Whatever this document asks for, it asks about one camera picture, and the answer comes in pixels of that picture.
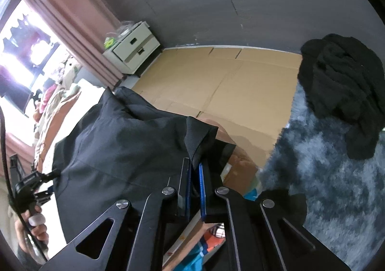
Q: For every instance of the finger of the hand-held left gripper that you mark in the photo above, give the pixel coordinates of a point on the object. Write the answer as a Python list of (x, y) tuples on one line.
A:
[(43, 195), (49, 175)]

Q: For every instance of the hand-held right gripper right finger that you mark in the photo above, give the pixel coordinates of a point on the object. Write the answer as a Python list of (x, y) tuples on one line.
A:
[(203, 192)]

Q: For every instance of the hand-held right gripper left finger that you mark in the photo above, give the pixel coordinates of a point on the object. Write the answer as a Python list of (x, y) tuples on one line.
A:
[(188, 189)]

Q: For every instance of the black shirt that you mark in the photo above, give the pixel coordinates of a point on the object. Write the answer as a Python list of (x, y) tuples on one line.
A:
[(126, 150)]

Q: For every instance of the pile of mixed clothes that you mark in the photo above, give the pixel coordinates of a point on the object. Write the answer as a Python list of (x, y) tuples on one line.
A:
[(67, 71)]

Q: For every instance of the person's left hand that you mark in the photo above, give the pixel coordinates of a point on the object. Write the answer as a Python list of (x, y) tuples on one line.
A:
[(37, 223)]

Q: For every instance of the orange-brown blanket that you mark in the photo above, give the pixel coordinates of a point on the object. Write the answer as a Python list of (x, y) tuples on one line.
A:
[(60, 114)]

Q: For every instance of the pink plush toy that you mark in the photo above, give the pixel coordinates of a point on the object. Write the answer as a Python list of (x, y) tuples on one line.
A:
[(48, 98)]

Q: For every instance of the white dotted bedsheet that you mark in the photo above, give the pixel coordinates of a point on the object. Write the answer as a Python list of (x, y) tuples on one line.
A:
[(90, 93)]

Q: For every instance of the cardboard floor sheets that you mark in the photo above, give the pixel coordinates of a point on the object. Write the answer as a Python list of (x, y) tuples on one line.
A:
[(240, 87)]

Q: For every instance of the grey shaggy rug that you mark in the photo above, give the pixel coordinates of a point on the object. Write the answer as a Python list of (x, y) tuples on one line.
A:
[(315, 153)]

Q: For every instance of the window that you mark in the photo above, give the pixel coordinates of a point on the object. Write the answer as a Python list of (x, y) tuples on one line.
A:
[(21, 48)]

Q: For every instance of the green small item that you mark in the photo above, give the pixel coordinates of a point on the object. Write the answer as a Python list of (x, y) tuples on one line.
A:
[(109, 43)]

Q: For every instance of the pink curtain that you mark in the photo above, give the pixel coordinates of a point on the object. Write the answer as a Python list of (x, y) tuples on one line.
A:
[(78, 27)]

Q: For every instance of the white nightstand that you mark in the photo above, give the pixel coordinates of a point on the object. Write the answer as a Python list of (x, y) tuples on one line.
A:
[(132, 48)]

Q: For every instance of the clear plastic bag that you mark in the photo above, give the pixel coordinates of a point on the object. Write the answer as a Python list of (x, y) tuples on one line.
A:
[(126, 27)]

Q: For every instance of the black fluffy cloth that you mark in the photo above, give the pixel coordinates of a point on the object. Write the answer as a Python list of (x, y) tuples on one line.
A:
[(343, 84)]

